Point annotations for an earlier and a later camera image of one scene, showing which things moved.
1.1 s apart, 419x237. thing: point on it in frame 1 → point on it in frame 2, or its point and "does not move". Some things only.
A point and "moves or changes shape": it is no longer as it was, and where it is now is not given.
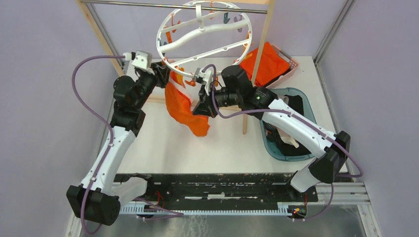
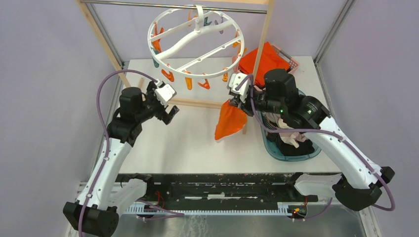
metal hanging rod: [176, 7] does not move
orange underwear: [180, 104] → [231, 120]
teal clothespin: [226, 19] → [205, 21]
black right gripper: [205, 106] → [237, 101]
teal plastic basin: [309, 115] does not move
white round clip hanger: [207, 35] moves or changes shape
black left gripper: [161, 74] → [166, 117]
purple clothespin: [235, 20] → [216, 23]
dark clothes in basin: [296, 101] does not move
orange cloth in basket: [272, 63] does not move
